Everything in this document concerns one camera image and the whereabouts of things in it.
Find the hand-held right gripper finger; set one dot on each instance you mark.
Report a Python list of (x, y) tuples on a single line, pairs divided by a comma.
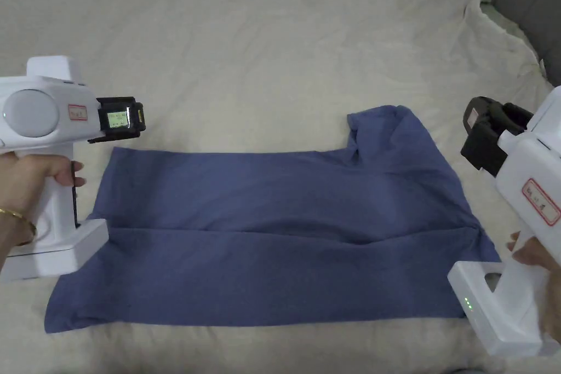
[(486, 110), (482, 146)]

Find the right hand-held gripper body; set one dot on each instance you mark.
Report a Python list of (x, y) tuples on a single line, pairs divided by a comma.
[(526, 163)]

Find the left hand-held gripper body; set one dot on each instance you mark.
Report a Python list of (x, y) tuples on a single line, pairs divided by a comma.
[(30, 106)]

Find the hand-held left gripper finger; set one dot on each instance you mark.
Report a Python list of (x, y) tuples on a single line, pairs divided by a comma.
[(117, 119), (139, 117)]

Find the person's right forearm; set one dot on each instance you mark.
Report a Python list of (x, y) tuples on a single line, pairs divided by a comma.
[(552, 304)]

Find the person's left forearm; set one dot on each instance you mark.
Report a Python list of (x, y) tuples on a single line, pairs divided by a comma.
[(13, 234)]

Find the person's left hand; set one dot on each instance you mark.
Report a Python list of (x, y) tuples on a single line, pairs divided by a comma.
[(26, 181)]

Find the person's right hand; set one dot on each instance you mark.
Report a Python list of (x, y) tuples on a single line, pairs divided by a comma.
[(537, 253)]

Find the grey padded headboard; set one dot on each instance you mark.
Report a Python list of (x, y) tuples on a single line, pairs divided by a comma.
[(530, 1)]

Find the bed with beige sheet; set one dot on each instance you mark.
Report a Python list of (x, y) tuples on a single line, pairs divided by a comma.
[(241, 54)]

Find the dark blue shirt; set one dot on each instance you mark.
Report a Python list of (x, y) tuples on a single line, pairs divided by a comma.
[(263, 225)]

